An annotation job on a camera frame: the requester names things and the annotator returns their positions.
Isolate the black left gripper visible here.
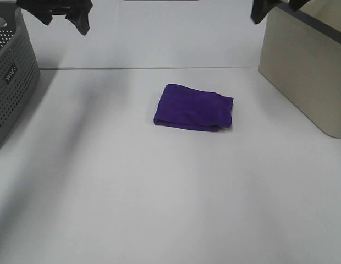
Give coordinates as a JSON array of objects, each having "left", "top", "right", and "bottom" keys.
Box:
[{"left": 16, "top": 0, "right": 93, "bottom": 36}]

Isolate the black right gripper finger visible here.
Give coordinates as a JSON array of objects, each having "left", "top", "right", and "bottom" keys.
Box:
[
  {"left": 288, "top": 0, "right": 310, "bottom": 12},
  {"left": 250, "top": 0, "right": 282, "bottom": 24}
]

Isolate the purple towel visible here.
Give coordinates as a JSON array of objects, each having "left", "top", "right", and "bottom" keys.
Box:
[{"left": 153, "top": 84, "right": 234, "bottom": 132}]

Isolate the beige storage bin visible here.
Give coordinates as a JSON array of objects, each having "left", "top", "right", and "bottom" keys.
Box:
[{"left": 258, "top": 1, "right": 341, "bottom": 138}]

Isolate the grey perforated plastic basket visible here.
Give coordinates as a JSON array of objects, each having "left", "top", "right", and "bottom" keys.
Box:
[{"left": 0, "top": 1, "right": 40, "bottom": 148}]

